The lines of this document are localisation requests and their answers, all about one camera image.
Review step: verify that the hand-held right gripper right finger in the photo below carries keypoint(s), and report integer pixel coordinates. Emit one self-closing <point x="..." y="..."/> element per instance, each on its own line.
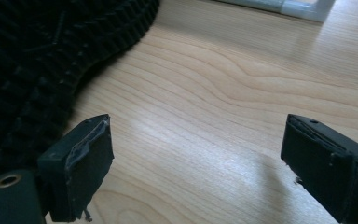
<point x="326" y="168"/>

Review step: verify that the black ribbed rubber mat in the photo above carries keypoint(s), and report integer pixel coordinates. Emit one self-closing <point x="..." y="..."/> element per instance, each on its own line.
<point x="34" y="74"/>

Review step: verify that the grey metal frame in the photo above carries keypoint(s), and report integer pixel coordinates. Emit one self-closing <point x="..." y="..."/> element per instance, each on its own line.
<point x="289" y="7"/>

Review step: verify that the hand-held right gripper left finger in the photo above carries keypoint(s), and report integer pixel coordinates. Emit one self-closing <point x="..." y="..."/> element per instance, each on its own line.
<point x="80" y="174"/>

